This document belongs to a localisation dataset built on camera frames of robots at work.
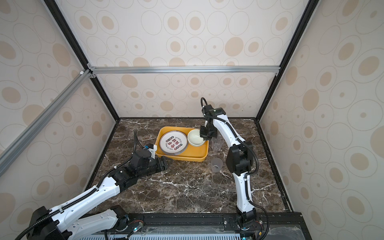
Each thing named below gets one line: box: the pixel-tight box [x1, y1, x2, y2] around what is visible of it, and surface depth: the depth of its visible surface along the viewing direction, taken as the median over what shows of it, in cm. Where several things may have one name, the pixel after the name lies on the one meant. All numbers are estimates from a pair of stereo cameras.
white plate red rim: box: [159, 130, 188, 156], surface depth 105 cm
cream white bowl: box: [187, 129, 206, 147], surface depth 92 cm
